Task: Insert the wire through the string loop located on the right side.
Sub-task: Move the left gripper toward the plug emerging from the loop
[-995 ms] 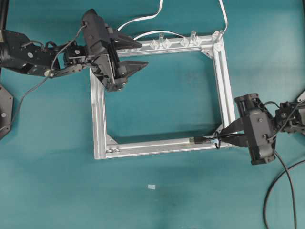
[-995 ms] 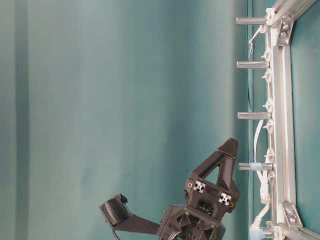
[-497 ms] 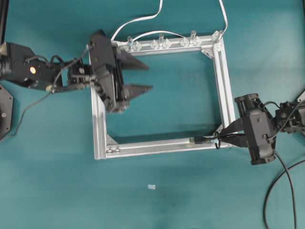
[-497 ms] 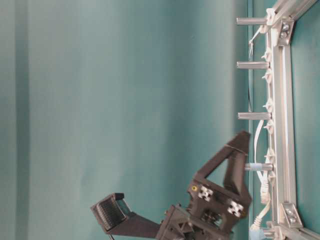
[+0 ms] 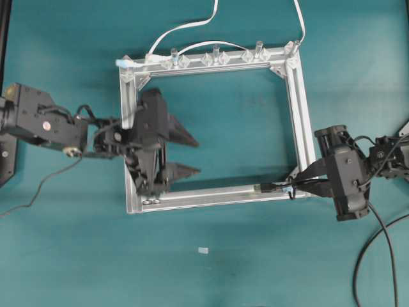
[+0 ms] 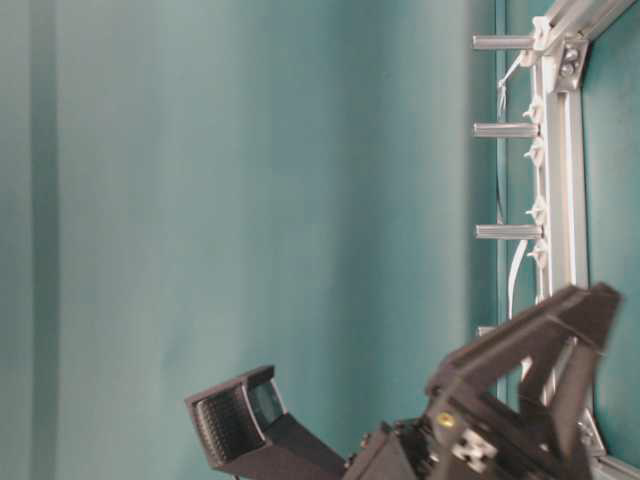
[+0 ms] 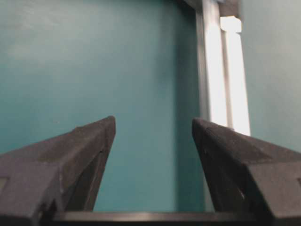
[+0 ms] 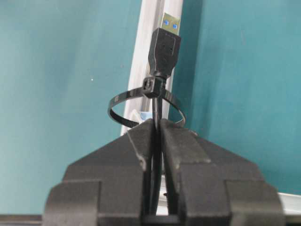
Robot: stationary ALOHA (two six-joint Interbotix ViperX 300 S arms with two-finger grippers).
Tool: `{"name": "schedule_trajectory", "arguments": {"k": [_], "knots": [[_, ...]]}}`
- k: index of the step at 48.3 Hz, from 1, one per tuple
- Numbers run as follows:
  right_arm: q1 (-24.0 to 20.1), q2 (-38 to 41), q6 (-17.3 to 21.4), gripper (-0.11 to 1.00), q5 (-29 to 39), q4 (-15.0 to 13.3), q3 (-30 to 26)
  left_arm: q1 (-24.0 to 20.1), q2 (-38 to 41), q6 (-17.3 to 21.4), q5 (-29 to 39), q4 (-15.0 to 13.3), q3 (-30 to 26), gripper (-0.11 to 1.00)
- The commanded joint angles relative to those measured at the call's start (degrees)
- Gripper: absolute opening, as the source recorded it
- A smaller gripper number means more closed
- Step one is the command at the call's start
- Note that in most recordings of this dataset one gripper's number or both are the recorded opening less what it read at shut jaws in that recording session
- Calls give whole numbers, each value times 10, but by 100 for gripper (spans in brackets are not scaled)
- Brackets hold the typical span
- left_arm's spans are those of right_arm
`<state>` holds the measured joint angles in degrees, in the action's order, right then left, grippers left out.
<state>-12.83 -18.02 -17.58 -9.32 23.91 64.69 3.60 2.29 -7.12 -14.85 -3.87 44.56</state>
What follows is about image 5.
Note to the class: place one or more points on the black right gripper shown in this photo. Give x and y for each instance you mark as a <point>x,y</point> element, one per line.
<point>344,164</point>

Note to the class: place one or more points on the metal standoff post three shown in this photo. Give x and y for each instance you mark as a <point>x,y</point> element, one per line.
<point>174,57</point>

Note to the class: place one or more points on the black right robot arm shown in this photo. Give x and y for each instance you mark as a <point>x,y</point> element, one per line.
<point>388,158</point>

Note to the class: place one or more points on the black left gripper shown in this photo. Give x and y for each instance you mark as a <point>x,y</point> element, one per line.
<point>145,158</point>

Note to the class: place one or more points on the aluminium extrusion frame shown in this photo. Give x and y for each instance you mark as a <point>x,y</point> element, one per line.
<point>136,73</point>

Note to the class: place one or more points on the metal standoff post one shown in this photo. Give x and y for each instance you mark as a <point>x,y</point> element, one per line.
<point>258,49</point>

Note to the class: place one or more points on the black zip tie loop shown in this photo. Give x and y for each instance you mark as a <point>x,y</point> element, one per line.
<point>291,190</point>

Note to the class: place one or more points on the metal standoff post four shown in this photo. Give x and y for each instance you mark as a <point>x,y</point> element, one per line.
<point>295,47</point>

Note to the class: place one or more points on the metal standoff post two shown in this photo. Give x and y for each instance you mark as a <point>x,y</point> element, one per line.
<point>215,54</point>

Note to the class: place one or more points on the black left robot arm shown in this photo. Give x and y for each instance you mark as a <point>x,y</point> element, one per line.
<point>32,116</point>

